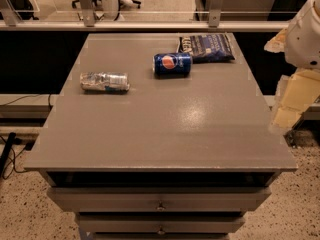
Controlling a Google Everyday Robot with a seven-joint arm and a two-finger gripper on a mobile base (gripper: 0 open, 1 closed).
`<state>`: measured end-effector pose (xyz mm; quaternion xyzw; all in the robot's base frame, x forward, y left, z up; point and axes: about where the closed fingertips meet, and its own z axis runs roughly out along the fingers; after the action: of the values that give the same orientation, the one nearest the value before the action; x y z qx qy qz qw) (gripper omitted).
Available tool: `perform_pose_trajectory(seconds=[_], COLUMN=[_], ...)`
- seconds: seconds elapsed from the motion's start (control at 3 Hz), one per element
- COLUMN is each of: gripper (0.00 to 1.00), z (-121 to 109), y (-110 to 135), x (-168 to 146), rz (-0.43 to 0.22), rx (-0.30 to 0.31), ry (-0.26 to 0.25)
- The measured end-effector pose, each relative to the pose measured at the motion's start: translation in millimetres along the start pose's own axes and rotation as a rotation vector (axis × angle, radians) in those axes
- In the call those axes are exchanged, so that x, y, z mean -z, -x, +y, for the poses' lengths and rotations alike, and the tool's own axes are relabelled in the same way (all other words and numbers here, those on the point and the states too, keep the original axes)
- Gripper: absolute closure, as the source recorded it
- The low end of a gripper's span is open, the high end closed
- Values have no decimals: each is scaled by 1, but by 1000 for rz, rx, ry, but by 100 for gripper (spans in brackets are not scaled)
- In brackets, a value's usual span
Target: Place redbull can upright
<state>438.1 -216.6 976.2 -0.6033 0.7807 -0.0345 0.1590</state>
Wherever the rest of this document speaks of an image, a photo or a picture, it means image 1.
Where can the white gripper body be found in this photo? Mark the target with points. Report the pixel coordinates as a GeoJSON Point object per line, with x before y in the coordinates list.
{"type": "Point", "coordinates": [304, 42]}

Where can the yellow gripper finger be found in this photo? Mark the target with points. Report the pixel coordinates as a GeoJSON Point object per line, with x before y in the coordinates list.
{"type": "Point", "coordinates": [277, 43]}
{"type": "Point", "coordinates": [294, 95]}

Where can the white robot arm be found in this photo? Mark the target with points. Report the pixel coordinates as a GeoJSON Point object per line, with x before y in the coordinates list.
{"type": "Point", "coordinates": [300, 43]}

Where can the blue pepsi can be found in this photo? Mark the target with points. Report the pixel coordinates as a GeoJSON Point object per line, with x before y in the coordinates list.
{"type": "Point", "coordinates": [172, 64]}

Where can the dark blue chip bag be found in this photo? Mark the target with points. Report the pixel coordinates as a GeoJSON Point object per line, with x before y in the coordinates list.
{"type": "Point", "coordinates": [207, 48]}

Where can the grey drawer cabinet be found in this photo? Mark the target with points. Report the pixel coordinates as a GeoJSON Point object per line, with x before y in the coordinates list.
{"type": "Point", "coordinates": [207, 130]}

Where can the metal railing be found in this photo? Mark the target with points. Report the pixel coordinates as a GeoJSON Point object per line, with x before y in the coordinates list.
{"type": "Point", "coordinates": [141, 15]}

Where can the upper grey drawer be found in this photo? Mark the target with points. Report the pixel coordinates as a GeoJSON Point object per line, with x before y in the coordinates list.
{"type": "Point", "coordinates": [159, 200]}

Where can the grey drawer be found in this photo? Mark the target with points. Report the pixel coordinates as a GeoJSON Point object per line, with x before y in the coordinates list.
{"type": "Point", "coordinates": [159, 200]}
{"type": "Point", "coordinates": [160, 223]}

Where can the lower grey drawer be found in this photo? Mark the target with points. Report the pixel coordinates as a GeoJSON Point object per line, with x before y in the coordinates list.
{"type": "Point", "coordinates": [160, 223]}

